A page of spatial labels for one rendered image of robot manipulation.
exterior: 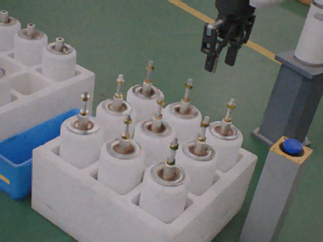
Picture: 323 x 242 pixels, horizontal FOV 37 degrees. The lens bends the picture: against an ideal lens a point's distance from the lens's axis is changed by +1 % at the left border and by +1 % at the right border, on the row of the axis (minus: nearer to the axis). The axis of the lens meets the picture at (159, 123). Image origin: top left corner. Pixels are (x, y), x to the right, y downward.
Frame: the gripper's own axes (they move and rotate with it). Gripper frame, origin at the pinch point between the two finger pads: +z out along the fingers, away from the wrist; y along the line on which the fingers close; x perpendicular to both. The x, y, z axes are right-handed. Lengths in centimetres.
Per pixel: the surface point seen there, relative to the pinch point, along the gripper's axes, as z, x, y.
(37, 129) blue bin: 36, -43, 11
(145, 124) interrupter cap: 21.6, -14.0, 2.6
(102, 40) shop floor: 47, -95, -60
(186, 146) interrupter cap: 21.6, -2.7, 1.3
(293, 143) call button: 14.0, 16.2, -9.1
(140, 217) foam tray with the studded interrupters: 28.9, 1.7, 19.0
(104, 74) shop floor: 47, -72, -40
